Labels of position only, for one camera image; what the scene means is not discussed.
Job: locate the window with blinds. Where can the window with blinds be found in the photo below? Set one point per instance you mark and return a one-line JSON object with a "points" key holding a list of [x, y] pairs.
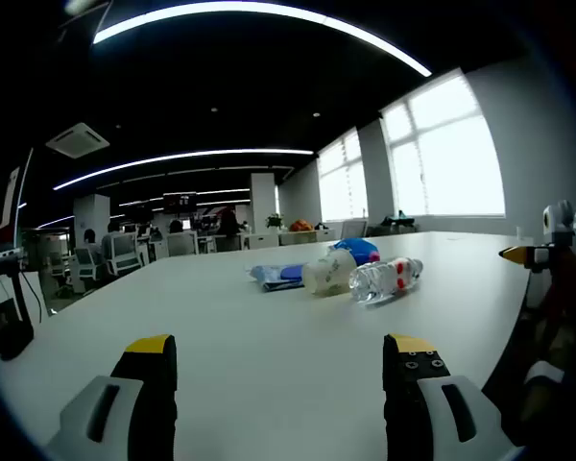
{"points": [[343, 182]]}

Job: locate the white table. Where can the white table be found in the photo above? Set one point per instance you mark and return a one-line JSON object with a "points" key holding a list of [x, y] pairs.
{"points": [[269, 336]]}

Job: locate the long ceiling light strip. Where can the long ceiling light strip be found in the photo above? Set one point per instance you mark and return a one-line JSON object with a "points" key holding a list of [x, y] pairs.
{"points": [[269, 9]]}

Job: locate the large bright window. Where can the large bright window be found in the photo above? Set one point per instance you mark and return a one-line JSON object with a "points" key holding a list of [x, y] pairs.
{"points": [[446, 153]]}

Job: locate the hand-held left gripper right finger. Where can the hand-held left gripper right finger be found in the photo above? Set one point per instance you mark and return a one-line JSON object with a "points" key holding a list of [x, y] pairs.
{"points": [[413, 394]]}

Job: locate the blue bag with pink flower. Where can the blue bag with pink flower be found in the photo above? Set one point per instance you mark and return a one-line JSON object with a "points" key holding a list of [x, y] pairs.
{"points": [[357, 247]]}

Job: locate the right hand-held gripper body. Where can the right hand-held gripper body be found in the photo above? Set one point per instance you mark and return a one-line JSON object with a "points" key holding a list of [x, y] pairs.
{"points": [[559, 218]]}

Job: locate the clear plastic bottle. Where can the clear plastic bottle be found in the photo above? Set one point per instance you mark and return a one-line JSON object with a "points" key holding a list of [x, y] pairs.
{"points": [[379, 283]]}

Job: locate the potted green plant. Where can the potted green plant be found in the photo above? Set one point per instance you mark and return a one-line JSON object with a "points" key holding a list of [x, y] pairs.
{"points": [[274, 222]]}

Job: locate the blue wipes packet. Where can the blue wipes packet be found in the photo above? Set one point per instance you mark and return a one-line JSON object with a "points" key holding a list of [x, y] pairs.
{"points": [[273, 276]]}

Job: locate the orange round object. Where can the orange round object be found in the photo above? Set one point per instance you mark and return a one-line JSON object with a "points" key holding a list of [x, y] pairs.
{"points": [[301, 225]]}

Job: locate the ceiling air conditioner unit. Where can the ceiling air conditioner unit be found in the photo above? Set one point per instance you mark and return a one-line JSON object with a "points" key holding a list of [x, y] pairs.
{"points": [[78, 140]]}

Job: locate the dark green object by window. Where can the dark green object by window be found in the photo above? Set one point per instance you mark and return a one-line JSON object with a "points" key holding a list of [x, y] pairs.
{"points": [[398, 219]]}

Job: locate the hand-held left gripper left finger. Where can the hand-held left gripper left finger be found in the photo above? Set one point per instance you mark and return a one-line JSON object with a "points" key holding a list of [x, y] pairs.
{"points": [[139, 384]]}

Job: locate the white office chair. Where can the white office chair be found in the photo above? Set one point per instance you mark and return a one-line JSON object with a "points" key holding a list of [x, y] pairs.
{"points": [[182, 244], [126, 252]]}

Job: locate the cream leaf-print tissue pack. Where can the cream leaf-print tissue pack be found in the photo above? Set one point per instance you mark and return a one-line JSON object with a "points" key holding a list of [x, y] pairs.
{"points": [[326, 276]]}

